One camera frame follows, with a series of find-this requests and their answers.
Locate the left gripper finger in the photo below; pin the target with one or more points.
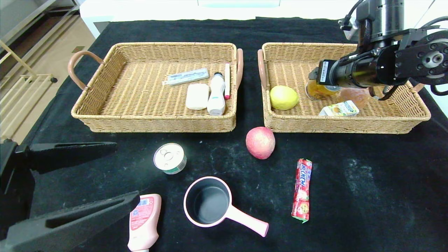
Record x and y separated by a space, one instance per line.
70 154
87 224

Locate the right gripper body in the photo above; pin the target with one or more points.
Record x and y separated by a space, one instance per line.
323 72

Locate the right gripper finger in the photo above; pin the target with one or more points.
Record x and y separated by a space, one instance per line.
314 75

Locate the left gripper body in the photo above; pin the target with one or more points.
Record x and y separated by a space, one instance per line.
10 164

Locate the golden drink can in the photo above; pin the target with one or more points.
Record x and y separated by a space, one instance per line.
320 91

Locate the pink lotion bottle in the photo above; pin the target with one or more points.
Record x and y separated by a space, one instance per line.
144 220

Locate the pink red peach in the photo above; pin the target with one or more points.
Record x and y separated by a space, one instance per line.
260 142

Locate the red Hi-Chew candy pack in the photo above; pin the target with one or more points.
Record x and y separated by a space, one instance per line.
302 189

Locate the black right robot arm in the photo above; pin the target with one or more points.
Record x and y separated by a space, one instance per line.
413 59

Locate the yellow lemon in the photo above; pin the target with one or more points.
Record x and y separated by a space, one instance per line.
283 98

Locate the lumpy orange brown bread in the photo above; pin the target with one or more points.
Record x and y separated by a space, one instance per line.
351 98

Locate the small juice carton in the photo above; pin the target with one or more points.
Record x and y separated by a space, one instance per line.
339 109

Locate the white pen with pink tip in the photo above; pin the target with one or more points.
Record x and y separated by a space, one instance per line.
227 80

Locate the small tin can green label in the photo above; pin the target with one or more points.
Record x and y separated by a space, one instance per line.
169 156

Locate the small white bottle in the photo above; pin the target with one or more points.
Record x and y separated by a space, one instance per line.
216 98

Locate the white soap bar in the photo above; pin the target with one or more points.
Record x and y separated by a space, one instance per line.
197 97

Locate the pink saucepan with dark inside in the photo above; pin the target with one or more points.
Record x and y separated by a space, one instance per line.
206 203

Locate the toothpaste tube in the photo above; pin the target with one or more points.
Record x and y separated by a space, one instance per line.
185 77

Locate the grey metal shelf unit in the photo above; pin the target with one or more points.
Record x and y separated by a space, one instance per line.
35 14

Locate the white low cabinet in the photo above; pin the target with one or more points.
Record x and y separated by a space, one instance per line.
140 10

